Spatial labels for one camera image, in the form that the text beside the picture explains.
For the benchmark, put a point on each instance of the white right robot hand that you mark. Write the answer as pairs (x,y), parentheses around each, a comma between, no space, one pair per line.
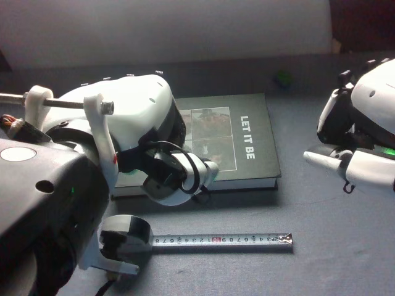
(376,92)

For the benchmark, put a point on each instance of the white backdrop board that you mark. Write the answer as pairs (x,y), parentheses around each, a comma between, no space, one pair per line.
(154,27)

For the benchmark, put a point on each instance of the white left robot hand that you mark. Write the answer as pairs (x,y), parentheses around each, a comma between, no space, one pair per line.
(139,101)

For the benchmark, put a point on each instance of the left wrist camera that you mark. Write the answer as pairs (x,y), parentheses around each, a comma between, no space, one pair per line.
(108,246)

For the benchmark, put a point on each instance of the grey and black tape measure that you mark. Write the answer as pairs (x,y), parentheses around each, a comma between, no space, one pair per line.
(216,240)

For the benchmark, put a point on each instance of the black Let It Be album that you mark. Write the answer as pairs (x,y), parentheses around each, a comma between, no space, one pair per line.
(256,172)

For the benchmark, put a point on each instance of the green cylinder block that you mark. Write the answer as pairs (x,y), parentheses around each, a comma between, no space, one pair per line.
(284,78)

